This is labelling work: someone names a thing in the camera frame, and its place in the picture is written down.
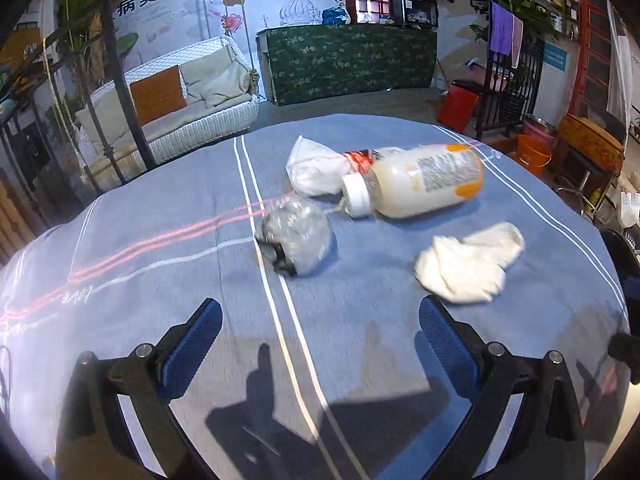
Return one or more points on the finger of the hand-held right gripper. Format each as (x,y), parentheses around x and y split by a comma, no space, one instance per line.
(625,352)

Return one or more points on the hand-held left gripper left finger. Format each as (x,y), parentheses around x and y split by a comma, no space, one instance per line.
(192,345)

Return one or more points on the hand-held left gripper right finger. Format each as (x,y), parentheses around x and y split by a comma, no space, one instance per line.
(447,345)

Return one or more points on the white tissue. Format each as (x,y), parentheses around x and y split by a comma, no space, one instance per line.
(465,270)

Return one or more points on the clear plastic bag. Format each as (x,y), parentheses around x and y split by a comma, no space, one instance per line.
(300,235)

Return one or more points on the milky plastic bottle orange label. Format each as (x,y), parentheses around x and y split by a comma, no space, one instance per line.
(420,182)

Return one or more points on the clear plastic wrapper red print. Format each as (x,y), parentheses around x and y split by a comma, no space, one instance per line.
(360,157)

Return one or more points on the white plastic wrapper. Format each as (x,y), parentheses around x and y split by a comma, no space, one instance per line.
(312,167)

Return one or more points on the white plastic bag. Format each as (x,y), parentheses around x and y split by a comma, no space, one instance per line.
(630,210)

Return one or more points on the blue striped tablecloth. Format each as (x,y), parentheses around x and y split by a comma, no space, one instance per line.
(350,280)

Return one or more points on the orange plastic bucket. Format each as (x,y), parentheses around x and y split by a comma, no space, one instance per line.
(532,155)

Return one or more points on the pink plastic bucket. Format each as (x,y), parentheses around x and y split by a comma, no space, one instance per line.
(542,127)

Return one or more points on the black iron rack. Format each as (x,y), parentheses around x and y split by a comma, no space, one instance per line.
(510,100)

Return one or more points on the white curtain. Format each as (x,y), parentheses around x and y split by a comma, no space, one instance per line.
(619,60)

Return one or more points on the white wicker swing chair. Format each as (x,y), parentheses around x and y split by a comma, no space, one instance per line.
(200,125)

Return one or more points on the pink basin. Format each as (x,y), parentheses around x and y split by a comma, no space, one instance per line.
(492,77)

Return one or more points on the red plastic container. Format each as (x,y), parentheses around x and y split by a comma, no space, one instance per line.
(457,105)

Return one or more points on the pink towel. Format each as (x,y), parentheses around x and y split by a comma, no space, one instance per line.
(517,42)

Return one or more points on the orange cushion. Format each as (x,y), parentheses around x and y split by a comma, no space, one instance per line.
(157,92)

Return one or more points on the purple towel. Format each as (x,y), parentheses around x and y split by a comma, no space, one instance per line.
(500,30)

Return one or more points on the beige cushion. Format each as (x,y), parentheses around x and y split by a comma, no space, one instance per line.
(215,80)

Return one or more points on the black iron fence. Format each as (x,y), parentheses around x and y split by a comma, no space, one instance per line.
(115,90)

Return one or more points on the green patterned counter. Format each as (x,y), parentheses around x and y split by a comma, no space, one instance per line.
(350,62)

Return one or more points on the blue wall sign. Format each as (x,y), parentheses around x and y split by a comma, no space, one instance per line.
(555,56)

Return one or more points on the red door frame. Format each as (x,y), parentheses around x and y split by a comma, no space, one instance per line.
(595,45)

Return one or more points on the wall poster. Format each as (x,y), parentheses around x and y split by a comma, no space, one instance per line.
(190,5)

